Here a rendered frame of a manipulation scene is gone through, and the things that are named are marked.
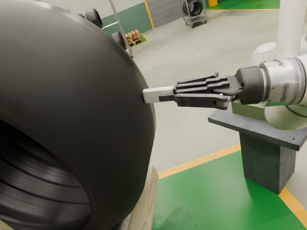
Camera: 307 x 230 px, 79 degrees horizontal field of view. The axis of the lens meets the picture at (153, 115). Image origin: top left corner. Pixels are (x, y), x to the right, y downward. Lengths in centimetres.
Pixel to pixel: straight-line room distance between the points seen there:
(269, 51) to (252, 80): 71
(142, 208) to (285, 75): 52
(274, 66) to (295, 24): 25
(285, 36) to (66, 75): 54
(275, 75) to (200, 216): 131
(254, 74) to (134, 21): 1131
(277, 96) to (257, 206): 126
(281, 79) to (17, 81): 41
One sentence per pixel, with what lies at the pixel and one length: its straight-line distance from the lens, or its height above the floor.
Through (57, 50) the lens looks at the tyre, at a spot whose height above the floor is 137.
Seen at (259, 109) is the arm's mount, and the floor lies 72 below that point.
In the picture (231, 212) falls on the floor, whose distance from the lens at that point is 157.
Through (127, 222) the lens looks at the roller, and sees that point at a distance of 60.
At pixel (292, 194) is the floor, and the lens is 168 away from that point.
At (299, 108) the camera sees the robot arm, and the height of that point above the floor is 110.
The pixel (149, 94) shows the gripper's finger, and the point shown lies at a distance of 41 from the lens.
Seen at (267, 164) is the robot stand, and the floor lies 27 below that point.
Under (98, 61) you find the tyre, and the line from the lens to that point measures 35.
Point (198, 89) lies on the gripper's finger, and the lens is 39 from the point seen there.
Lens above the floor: 138
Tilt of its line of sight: 30 degrees down
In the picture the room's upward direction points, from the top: 22 degrees counter-clockwise
